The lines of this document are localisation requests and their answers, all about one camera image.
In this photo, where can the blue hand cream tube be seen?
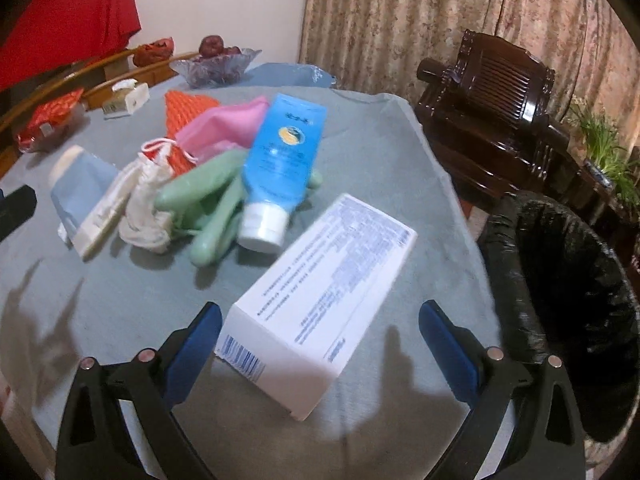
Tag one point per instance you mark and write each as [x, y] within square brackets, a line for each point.
[277, 170]

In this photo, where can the black trash bin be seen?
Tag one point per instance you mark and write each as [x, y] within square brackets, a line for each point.
[559, 289]

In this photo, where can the red gift packet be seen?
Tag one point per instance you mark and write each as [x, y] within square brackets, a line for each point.
[51, 123]

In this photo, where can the green rubber glove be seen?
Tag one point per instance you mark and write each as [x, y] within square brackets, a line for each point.
[208, 203]

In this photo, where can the dark wooden armchair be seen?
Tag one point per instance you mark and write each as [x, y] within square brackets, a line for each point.
[486, 116]

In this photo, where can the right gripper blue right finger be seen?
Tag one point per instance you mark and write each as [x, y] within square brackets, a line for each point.
[454, 349]

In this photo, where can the dark red fruits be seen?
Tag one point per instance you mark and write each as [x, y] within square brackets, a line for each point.
[213, 46]

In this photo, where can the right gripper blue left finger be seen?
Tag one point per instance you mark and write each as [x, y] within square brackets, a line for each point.
[186, 352]

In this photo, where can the red cloth cover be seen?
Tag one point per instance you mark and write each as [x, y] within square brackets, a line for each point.
[54, 33]

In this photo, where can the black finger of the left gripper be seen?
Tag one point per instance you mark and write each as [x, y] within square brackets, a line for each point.
[15, 209]

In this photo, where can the beige patterned curtain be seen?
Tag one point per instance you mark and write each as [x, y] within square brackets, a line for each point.
[376, 45]

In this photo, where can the green potted plant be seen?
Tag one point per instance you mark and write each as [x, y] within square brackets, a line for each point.
[600, 134]

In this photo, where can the pink face mask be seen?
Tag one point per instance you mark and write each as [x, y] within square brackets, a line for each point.
[222, 128]

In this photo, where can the dark wooden side table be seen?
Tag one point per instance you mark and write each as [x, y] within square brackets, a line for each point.
[596, 205]

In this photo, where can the small white tissue box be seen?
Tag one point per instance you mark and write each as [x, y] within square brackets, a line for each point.
[128, 96]

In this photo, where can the pale blue white tube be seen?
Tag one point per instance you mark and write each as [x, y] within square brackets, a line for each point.
[89, 196]

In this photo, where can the white printed paper box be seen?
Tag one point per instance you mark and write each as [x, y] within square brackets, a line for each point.
[294, 331]

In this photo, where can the glass fruit bowl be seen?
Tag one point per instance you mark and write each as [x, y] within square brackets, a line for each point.
[199, 72]

